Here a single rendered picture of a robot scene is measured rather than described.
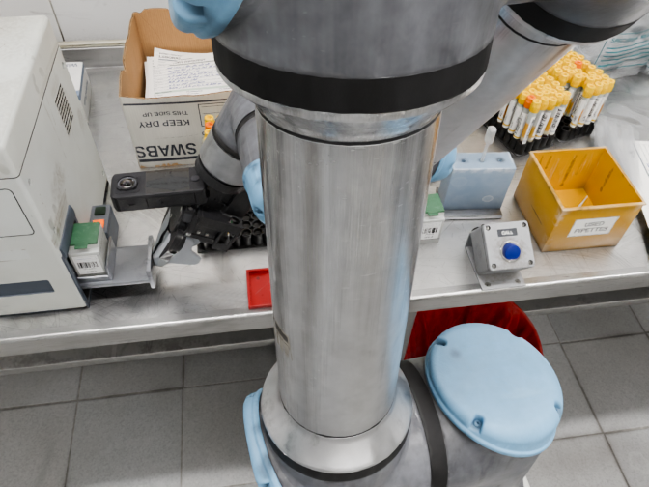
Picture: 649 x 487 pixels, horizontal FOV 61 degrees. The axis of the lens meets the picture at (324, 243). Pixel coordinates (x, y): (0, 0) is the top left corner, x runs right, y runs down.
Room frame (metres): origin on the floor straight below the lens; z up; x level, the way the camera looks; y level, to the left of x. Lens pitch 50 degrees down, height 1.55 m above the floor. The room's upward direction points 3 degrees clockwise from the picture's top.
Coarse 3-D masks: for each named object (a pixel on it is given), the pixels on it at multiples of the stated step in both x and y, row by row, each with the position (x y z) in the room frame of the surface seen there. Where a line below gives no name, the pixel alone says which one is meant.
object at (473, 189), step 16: (464, 160) 0.67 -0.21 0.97; (496, 160) 0.68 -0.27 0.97; (512, 160) 0.68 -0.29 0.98; (448, 176) 0.66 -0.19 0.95; (464, 176) 0.65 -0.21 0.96; (480, 176) 0.65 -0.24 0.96; (496, 176) 0.66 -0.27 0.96; (512, 176) 0.66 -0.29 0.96; (448, 192) 0.65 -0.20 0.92; (464, 192) 0.65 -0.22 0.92; (480, 192) 0.66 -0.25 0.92; (496, 192) 0.66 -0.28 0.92; (448, 208) 0.65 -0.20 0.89; (464, 208) 0.65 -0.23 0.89; (480, 208) 0.66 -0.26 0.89; (496, 208) 0.66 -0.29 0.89
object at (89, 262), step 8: (104, 240) 0.49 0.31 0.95; (72, 248) 0.46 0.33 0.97; (88, 248) 0.46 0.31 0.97; (96, 248) 0.46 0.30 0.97; (104, 248) 0.48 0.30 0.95; (72, 256) 0.45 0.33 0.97; (80, 256) 0.45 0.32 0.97; (88, 256) 0.45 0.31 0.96; (96, 256) 0.46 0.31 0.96; (104, 256) 0.47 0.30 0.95; (72, 264) 0.45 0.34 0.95; (80, 264) 0.45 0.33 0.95; (88, 264) 0.45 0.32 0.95; (96, 264) 0.45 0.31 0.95; (104, 264) 0.46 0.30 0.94; (80, 272) 0.45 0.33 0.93; (88, 272) 0.45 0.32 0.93; (96, 272) 0.45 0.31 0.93; (104, 272) 0.46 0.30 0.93
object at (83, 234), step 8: (80, 224) 0.49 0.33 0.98; (88, 224) 0.49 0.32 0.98; (96, 224) 0.50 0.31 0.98; (72, 232) 0.48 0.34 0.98; (80, 232) 0.48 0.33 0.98; (88, 232) 0.48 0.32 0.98; (96, 232) 0.48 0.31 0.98; (72, 240) 0.47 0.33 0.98; (80, 240) 0.47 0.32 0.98; (88, 240) 0.47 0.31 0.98; (96, 240) 0.47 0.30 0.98; (80, 248) 0.45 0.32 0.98
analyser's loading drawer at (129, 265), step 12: (108, 240) 0.50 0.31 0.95; (108, 252) 0.48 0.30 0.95; (120, 252) 0.50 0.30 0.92; (132, 252) 0.50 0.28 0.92; (144, 252) 0.50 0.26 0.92; (108, 264) 0.46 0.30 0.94; (120, 264) 0.48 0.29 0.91; (132, 264) 0.48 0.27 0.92; (144, 264) 0.48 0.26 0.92; (96, 276) 0.45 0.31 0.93; (108, 276) 0.45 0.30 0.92; (120, 276) 0.46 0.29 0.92; (132, 276) 0.46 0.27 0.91; (144, 276) 0.46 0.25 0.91; (84, 288) 0.44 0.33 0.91
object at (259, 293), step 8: (248, 272) 0.50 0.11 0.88; (256, 272) 0.51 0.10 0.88; (264, 272) 0.51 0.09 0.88; (248, 280) 0.49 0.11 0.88; (256, 280) 0.49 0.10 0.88; (264, 280) 0.49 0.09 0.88; (248, 288) 0.47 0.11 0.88; (256, 288) 0.48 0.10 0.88; (264, 288) 0.48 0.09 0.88; (248, 296) 0.46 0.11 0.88; (256, 296) 0.46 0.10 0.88; (264, 296) 0.46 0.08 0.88; (248, 304) 0.44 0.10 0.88; (256, 304) 0.44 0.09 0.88; (264, 304) 0.44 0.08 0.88
